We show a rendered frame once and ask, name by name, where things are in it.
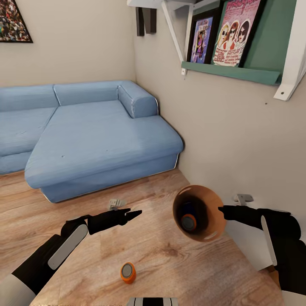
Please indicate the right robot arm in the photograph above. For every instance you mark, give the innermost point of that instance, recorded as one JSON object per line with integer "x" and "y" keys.
{"x": 282, "y": 233}

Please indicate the can of soda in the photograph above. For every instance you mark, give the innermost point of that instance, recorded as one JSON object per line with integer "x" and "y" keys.
{"x": 128, "y": 273}
{"x": 188, "y": 222}
{"x": 189, "y": 208}

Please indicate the trash can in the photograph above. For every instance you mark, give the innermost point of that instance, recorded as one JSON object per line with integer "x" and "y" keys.
{"x": 206, "y": 203}

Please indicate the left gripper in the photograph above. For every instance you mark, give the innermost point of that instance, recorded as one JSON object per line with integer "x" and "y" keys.
{"x": 121, "y": 217}

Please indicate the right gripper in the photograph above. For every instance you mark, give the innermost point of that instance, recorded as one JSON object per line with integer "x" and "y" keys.
{"x": 237, "y": 213}

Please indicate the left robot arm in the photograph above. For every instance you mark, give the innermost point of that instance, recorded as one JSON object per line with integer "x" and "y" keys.
{"x": 22, "y": 286}

